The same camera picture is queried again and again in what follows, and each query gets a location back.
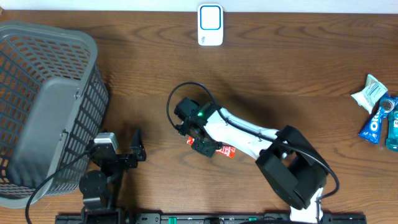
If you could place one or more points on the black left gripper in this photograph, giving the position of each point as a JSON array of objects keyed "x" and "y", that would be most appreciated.
[{"x": 130, "y": 162}]

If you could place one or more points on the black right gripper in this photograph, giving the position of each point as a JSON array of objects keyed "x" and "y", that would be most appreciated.
[{"x": 208, "y": 150}]

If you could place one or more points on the red snack stick packet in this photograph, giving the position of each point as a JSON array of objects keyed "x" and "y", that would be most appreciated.
[{"x": 226, "y": 150}]

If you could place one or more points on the blue Oreo cookie pack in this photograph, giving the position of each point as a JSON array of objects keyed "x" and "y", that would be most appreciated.
[{"x": 371, "y": 131}]

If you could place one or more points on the white teal tissue pack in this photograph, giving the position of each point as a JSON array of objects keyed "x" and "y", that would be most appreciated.
[{"x": 370, "y": 94}]

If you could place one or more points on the blue mouthwash bottle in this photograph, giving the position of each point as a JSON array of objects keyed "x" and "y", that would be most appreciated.
[{"x": 391, "y": 141}]

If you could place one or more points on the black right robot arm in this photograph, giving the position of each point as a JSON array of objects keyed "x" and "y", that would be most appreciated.
[{"x": 293, "y": 168}]

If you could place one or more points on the grey plastic shopping basket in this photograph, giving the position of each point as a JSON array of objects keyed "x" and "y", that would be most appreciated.
[{"x": 53, "y": 101}]

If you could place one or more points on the black aluminium frame rail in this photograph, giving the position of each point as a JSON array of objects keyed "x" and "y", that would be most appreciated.
[{"x": 155, "y": 218}]

